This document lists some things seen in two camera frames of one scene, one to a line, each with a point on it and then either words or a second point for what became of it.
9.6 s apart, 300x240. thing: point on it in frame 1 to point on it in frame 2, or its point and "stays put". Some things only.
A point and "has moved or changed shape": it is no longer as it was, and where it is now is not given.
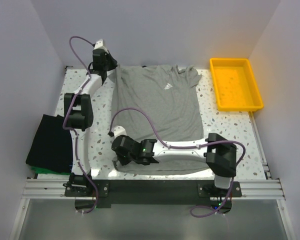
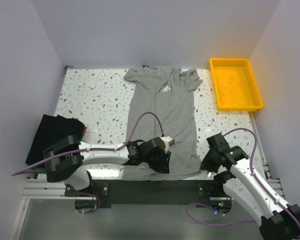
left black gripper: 113,61 to 163,165
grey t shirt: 157,103 has moved or changed shape
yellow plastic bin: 235,88 stays put
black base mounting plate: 152,193 stays put
